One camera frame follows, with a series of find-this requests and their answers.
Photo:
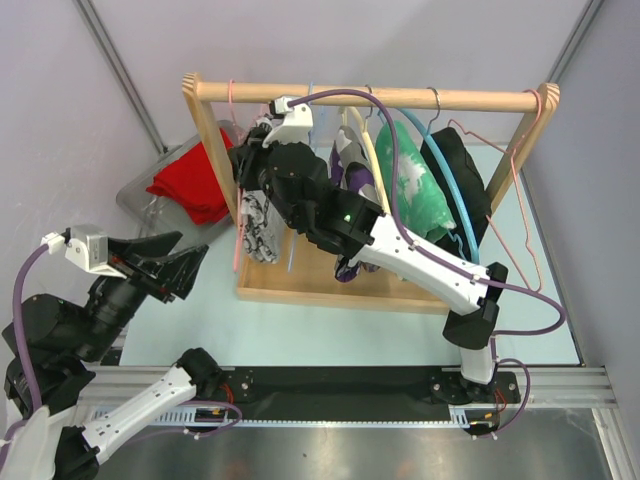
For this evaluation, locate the green tie-dye trousers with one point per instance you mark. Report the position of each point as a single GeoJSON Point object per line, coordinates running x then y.
{"type": "Point", "coordinates": [421, 203]}

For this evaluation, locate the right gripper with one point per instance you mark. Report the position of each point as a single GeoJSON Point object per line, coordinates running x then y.
{"type": "Point", "coordinates": [252, 153]}

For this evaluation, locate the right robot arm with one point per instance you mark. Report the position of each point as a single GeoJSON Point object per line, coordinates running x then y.
{"type": "Point", "coordinates": [344, 223]}

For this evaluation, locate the aluminium rail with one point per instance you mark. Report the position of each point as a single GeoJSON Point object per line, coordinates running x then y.
{"type": "Point", "coordinates": [570, 388]}

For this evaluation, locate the blue plastic hanger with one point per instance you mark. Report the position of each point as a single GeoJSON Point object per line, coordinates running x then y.
{"type": "Point", "coordinates": [384, 151]}

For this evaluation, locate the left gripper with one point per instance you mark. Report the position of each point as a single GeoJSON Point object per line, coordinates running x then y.
{"type": "Point", "coordinates": [177, 271]}

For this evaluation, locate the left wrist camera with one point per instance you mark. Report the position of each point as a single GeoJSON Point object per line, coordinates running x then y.
{"type": "Point", "coordinates": [85, 246]}

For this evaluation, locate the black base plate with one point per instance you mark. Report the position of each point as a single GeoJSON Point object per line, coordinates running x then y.
{"type": "Point", "coordinates": [362, 394]}

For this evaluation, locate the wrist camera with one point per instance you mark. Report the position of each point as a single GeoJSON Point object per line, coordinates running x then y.
{"type": "Point", "coordinates": [296, 122]}
{"type": "Point", "coordinates": [85, 246]}

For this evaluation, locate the purple camouflage trousers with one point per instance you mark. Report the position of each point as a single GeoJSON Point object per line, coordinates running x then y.
{"type": "Point", "coordinates": [350, 170]}

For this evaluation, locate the red trousers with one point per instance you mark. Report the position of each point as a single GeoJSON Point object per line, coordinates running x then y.
{"type": "Point", "coordinates": [191, 182]}

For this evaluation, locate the cream wooden hanger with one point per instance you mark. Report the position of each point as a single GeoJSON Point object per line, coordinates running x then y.
{"type": "Point", "coordinates": [362, 124]}

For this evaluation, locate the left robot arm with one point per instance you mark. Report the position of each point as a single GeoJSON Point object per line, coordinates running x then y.
{"type": "Point", "coordinates": [54, 341]}

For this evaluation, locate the clear plastic bin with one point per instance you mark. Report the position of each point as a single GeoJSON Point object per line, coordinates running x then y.
{"type": "Point", "coordinates": [157, 215]}

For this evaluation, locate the light blue wire hanger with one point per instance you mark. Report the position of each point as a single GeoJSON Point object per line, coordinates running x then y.
{"type": "Point", "coordinates": [317, 145]}

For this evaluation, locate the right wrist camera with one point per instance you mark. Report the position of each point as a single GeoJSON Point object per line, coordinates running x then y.
{"type": "Point", "coordinates": [296, 122]}

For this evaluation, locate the wooden clothes rack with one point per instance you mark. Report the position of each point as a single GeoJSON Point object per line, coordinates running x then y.
{"type": "Point", "coordinates": [311, 282]}

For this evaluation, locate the black white print trousers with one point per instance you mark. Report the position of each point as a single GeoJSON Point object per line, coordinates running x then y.
{"type": "Point", "coordinates": [262, 226]}

